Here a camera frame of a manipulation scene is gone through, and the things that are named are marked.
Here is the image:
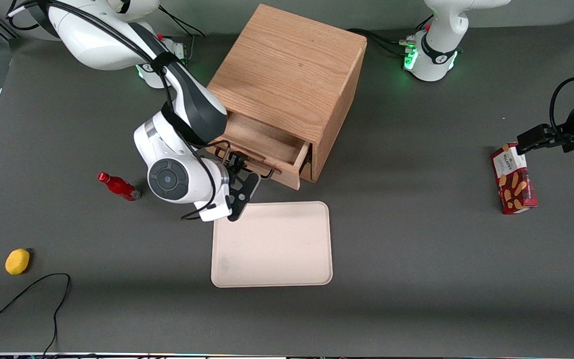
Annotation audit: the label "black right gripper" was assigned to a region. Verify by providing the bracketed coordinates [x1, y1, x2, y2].
[224, 152, 262, 223]

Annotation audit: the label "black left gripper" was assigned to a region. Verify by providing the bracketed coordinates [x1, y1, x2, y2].
[516, 96, 574, 152]

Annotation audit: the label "black metal drawer handle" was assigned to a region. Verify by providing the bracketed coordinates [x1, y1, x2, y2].
[216, 145, 276, 180]

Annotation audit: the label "oak wooden drawer cabinet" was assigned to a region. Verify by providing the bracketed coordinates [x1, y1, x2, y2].
[207, 3, 369, 184]

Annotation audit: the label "red Walkers cookie box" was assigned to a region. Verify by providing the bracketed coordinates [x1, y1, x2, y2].
[490, 142, 539, 215]

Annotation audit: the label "cream plastic tray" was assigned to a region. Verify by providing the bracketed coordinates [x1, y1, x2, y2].
[211, 201, 333, 288]

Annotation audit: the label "red plastic bottle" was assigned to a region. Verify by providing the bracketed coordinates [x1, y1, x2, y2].
[97, 172, 142, 202]

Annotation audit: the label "yellow lemon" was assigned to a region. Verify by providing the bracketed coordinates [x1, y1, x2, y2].
[5, 248, 31, 276]

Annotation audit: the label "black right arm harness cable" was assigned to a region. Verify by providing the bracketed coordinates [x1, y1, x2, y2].
[7, 0, 219, 221]

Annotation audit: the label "black right arm base cables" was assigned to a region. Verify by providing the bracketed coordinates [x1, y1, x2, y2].
[160, 7, 206, 65]

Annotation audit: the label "black arm base cables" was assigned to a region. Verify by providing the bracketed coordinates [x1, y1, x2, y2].
[160, 7, 206, 65]
[347, 15, 433, 58]

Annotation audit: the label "black left arm base cables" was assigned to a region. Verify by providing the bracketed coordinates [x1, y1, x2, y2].
[347, 15, 433, 58]

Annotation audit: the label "thin black cable on table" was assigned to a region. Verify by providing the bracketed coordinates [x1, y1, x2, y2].
[0, 272, 72, 358]

